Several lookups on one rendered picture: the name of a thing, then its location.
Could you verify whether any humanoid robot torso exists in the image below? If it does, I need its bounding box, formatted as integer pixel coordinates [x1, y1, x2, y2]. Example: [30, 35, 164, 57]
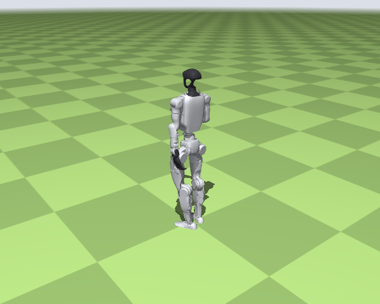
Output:
[178, 90, 205, 156]

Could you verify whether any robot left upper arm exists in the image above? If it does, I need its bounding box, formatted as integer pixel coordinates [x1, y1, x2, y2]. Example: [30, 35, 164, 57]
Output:
[170, 97, 184, 131]

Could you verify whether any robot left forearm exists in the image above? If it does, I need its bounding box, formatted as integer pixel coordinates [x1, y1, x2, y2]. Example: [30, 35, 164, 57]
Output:
[168, 124, 179, 155]

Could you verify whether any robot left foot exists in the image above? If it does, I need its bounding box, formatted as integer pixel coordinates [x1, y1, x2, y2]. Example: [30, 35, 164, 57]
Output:
[174, 221, 197, 230]

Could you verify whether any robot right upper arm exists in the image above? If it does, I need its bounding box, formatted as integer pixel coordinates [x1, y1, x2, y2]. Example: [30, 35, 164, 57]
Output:
[202, 93, 211, 123]

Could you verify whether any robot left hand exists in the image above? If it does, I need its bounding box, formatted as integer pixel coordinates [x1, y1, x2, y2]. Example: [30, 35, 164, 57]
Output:
[172, 149, 187, 170]

